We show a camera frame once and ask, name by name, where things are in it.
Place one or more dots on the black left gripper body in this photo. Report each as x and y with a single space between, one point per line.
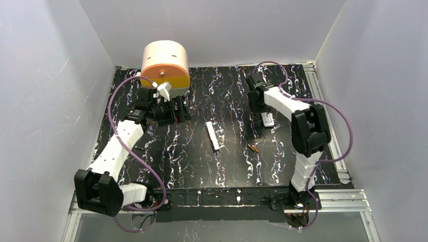
174 109

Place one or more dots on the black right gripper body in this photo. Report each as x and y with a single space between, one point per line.
253 101

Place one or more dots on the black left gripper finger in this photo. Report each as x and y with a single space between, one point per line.
176 111
184 114

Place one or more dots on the white remote control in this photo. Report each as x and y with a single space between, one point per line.
267 119

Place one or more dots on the long white rectangular block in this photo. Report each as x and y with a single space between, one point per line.
212 136

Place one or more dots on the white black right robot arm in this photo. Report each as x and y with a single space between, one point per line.
310 132

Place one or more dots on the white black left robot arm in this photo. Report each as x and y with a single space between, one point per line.
96 187

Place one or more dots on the cylindrical drawer box orange front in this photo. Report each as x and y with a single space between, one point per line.
167 61

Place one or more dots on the orange green battery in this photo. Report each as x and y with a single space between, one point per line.
251 147

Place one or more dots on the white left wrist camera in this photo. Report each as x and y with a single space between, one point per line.
162 91

